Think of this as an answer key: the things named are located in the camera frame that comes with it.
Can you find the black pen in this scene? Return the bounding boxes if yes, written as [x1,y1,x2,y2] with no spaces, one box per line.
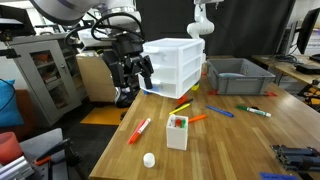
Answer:
[174,98,194,110]

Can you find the wooden desk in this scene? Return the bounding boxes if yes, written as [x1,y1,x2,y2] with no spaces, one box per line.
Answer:
[251,54,320,86]

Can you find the white plastic three-drawer unit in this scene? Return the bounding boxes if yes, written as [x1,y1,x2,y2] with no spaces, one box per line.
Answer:
[138,37,205,100]

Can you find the light grey plastic tote bin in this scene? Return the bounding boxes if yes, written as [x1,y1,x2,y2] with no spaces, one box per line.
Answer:
[206,57,277,96]

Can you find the orange marker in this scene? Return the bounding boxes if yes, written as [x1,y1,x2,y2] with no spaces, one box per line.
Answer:
[187,114,207,124]

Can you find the pale blue plate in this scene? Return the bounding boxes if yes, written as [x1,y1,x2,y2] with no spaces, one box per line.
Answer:
[218,71,247,79]

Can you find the yellow marker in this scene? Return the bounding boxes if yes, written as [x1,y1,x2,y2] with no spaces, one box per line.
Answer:
[168,102,192,116]

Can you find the black metal bars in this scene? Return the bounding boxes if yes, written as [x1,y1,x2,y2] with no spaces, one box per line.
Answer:
[270,144,320,173]

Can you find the pink bucket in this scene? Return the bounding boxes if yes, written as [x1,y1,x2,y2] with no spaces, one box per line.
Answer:
[0,131,24,166]

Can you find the yellow and black items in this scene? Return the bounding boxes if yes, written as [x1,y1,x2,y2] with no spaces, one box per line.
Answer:
[297,83,320,108]

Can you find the black handled tool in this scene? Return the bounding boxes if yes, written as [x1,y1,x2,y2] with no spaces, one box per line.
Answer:
[34,137,86,180]

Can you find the white and red marker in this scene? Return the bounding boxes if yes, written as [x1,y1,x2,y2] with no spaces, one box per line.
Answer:
[131,117,152,144]

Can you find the green and white marker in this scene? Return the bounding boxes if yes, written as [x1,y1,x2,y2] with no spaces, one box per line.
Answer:
[236,104,272,118]

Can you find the aluminium bar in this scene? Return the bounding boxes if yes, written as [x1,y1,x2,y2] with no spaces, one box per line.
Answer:
[0,155,35,180]

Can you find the white round bottle cap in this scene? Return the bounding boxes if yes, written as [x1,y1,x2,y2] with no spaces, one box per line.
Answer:
[142,152,156,168]

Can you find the blue cushion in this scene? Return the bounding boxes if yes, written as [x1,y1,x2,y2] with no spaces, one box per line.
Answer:
[0,79,25,129]

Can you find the red-orange block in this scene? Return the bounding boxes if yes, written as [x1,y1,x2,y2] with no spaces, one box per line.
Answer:
[176,94,189,106]

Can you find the black flat device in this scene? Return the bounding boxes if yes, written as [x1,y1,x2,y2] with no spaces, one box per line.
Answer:
[295,63,320,76]

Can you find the blue card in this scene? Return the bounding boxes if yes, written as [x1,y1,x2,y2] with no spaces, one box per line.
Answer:
[259,171,300,180]

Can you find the black computer monitor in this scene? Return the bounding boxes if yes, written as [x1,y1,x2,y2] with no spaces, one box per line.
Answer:
[296,7,320,56]

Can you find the orange floor mat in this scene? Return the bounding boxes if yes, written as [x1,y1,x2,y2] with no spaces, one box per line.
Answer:
[80,104,130,127]

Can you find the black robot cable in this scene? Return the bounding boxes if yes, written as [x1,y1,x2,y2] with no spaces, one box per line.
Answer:
[64,12,145,48]

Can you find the white square pen holder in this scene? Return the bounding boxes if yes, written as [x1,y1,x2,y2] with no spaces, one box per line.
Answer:
[165,114,190,152]

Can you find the tan box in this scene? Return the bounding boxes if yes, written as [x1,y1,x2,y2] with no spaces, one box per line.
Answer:
[75,52,118,104]

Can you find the grey cabinet with glass door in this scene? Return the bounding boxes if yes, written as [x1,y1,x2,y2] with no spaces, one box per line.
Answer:
[9,34,83,128]

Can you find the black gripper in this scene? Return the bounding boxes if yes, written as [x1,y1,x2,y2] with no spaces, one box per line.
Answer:
[102,32,155,108]

